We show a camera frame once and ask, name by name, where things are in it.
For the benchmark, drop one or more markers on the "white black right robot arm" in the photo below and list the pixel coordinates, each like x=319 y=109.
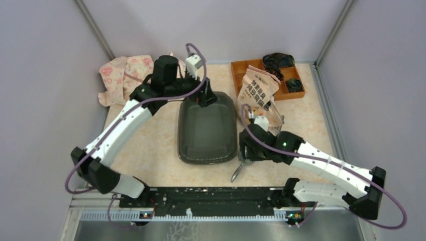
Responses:
x=358 y=189

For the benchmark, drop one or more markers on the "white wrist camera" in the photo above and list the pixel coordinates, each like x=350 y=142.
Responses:
x=261 y=121
x=193 y=63

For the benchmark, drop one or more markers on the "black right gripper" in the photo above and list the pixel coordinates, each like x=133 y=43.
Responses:
x=249 y=154

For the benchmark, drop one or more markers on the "aluminium front frame rail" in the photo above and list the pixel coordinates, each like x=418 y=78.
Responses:
x=99 y=202

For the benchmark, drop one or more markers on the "pink cat litter bag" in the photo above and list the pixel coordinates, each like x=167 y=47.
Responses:
x=258 y=91

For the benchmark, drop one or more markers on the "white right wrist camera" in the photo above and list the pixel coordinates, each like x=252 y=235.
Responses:
x=261 y=121

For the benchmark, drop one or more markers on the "grey metal litter scoop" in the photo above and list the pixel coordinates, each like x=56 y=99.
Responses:
x=242 y=163

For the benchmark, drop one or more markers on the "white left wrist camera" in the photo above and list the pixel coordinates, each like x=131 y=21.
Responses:
x=193 y=63

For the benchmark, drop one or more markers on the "pink floral cloth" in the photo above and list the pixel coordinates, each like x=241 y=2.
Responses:
x=121 y=76

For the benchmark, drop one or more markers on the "orange wooden compartment organizer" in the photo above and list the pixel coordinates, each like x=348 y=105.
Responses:
x=238 y=70

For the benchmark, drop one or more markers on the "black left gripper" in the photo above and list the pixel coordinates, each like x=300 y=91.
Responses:
x=204 y=99

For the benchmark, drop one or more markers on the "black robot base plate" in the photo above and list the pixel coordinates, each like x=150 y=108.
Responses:
x=213 y=201

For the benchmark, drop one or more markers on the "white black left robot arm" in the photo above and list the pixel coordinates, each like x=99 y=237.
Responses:
x=93 y=163

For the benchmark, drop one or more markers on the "dark grey litter box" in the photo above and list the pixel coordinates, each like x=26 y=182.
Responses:
x=207 y=135

